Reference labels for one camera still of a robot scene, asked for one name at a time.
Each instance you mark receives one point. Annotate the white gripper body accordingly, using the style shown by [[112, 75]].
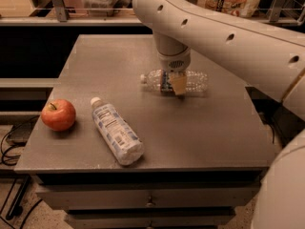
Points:
[[174, 62]]

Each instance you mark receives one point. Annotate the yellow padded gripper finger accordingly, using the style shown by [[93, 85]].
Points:
[[178, 81]]

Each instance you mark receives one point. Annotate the clear water bottle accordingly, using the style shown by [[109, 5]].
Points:
[[158, 81]]

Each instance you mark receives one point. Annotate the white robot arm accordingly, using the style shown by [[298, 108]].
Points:
[[267, 57]]

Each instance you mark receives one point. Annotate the white labelled water bottle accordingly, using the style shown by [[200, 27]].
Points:
[[120, 137]]

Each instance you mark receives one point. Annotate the grey drawer cabinet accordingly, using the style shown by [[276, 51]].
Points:
[[204, 156]]

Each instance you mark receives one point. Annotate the red apple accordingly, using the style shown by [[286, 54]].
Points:
[[59, 115]]

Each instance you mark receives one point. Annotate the metal shelf rail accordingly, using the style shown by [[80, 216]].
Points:
[[285, 13]]

